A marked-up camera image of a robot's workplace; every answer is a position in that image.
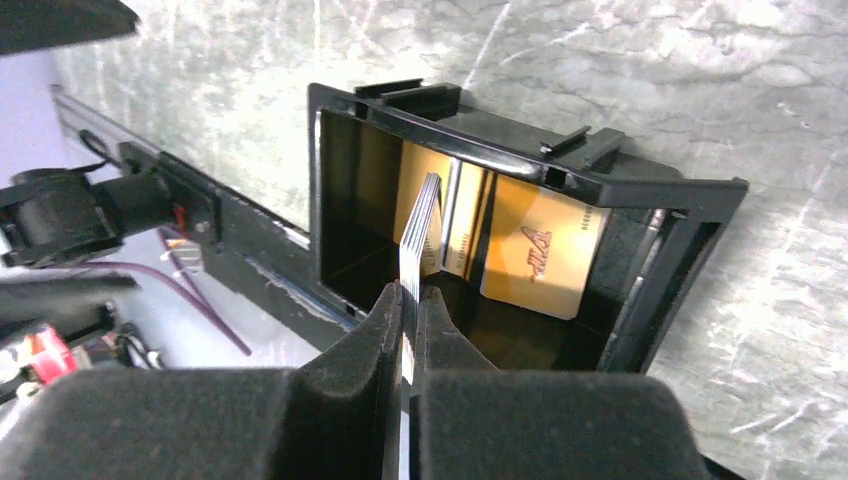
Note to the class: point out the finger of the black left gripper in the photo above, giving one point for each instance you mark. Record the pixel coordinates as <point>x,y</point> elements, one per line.
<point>31,25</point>

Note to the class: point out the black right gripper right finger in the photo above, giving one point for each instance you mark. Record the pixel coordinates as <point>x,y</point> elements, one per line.
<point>470,420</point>

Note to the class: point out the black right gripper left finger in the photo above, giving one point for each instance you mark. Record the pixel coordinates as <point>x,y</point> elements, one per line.
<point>337,417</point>

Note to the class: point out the black plastic card tray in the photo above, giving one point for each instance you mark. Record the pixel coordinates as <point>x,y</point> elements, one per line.
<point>661,229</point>

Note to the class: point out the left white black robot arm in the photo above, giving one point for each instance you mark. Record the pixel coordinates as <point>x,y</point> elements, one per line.
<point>54,217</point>

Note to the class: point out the white card stack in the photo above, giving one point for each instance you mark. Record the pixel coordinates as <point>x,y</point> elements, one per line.
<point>420,255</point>

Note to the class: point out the aluminium rail frame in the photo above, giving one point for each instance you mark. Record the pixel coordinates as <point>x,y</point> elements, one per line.
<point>105,138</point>

